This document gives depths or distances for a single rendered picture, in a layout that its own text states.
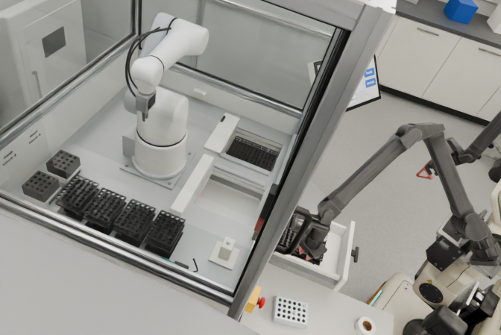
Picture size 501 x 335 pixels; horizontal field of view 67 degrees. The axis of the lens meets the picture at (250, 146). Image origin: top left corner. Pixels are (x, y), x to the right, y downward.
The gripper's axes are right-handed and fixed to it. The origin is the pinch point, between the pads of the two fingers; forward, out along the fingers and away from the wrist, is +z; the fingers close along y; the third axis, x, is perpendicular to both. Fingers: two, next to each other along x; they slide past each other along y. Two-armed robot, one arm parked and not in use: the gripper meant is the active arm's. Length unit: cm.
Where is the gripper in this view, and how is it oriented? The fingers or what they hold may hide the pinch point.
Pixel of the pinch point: (304, 256)
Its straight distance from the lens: 150.8
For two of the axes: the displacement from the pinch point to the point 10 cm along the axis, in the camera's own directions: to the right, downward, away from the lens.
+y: 5.8, 6.4, -5.0
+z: -2.2, 7.2, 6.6
